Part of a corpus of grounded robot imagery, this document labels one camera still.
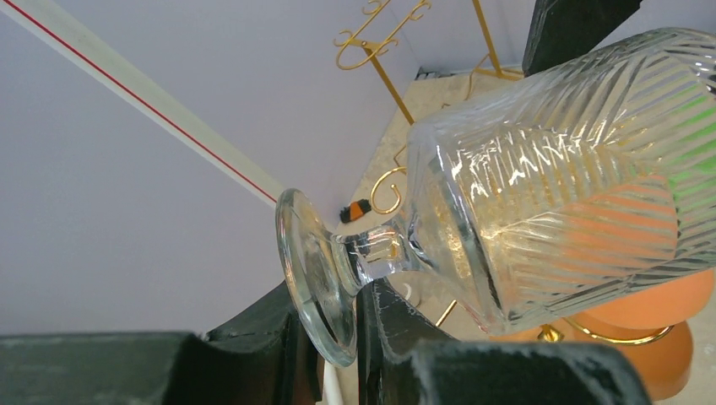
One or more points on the black orange small clip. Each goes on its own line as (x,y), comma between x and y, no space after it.
(355,210)

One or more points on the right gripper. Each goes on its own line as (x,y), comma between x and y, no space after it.
(561,30)

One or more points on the orange wine glass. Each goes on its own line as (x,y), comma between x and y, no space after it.
(649,328)

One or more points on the white PVC pipe frame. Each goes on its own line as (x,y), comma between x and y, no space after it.
(332,394)

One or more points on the clear ribbed wine glass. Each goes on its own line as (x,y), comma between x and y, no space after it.
(531,202)

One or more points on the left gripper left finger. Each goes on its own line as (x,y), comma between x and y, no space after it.
(260,356)

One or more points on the green wine glass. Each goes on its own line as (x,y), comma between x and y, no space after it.
(693,179)

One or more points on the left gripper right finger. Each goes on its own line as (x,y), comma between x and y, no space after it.
(404,359)

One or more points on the gold wine glass rack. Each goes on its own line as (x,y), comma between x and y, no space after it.
(548,333)

